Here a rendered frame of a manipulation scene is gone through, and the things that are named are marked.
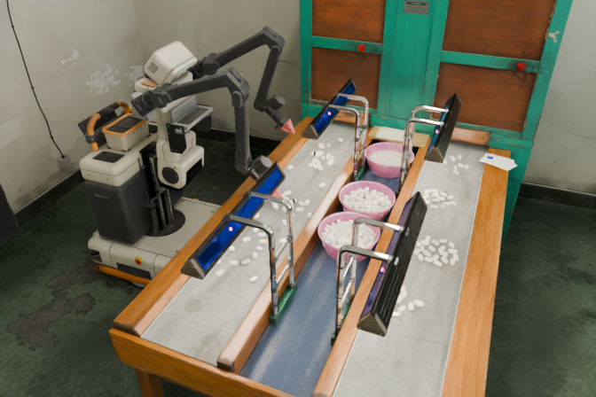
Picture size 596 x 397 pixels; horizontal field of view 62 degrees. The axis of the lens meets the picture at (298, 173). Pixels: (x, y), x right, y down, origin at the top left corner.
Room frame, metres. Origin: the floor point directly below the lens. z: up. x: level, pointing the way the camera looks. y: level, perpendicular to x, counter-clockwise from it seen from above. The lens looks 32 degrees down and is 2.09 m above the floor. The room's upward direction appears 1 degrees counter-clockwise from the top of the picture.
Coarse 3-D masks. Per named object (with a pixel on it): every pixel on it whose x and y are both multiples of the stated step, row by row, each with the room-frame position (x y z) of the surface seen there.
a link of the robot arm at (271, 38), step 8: (264, 32) 2.33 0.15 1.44; (272, 32) 2.37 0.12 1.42; (248, 40) 2.37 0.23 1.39; (256, 40) 2.35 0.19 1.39; (264, 40) 2.33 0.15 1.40; (272, 40) 2.32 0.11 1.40; (280, 40) 2.36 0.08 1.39; (232, 48) 2.40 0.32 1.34; (240, 48) 2.38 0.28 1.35; (248, 48) 2.37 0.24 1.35; (280, 48) 2.32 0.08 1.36; (216, 56) 2.44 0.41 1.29; (224, 56) 2.41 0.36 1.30; (232, 56) 2.40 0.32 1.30; (240, 56) 2.39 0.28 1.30; (208, 64) 2.41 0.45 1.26; (216, 64) 2.40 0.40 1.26; (224, 64) 2.42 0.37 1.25; (208, 72) 2.42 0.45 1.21
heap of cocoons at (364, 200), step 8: (352, 192) 2.00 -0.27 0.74; (360, 192) 1.99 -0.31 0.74; (368, 192) 1.99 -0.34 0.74; (376, 192) 2.01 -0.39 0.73; (344, 200) 1.92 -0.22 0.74; (352, 200) 1.92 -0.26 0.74; (360, 200) 1.93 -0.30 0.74; (368, 200) 1.93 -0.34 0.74; (376, 200) 1.93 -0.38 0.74; (384, 200) 1.93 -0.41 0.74; (352, 208) 1.89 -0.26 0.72; (360, 208) 1.88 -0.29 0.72; (368, 208) 1.86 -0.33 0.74; (376, 208) 1.88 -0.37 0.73; (384, 208) 1.86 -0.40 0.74
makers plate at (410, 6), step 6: (408, 0) 2.63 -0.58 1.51; (414, 0) 2.62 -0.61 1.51; (420, 0) 2.60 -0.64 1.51; (408, 6) 2.63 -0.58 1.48; (414, 6) 2.62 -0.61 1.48; (420, 6) 2.60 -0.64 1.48; (426, 6) 2.59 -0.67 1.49; (408, 12) 2.63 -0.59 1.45; (414, 12) 2.61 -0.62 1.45; (420, 12) 2.60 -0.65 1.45; (426, 12) 2.59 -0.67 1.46
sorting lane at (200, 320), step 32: (352, 128) 2.69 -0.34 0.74; (320, 160) 2.31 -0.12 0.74; (320, 192) 2.00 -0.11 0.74; (224, 256) 1.54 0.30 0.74; (192, 288) 1.36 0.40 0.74; (224, 288) 1.36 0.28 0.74; (256, 288) 1.36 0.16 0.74; (160, 320) 1.20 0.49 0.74; (192, 320) 1.20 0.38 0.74; (224, 320) 1.20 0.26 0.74; (192, 352) 1.07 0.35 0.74
